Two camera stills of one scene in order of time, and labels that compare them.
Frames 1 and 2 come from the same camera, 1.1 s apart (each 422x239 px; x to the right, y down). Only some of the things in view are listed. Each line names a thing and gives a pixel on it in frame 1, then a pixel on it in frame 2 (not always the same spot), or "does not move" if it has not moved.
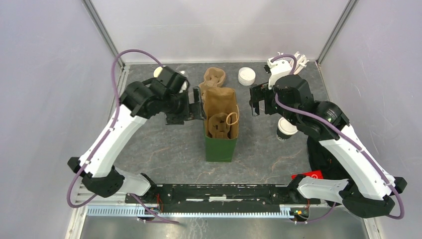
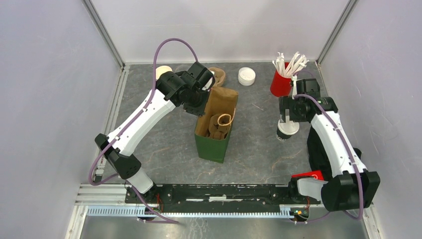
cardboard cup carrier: (219, 125) does not move
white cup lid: (286, 127) does not move
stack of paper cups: (157, 71) does not move
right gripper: (259, 92) → (287, 102)
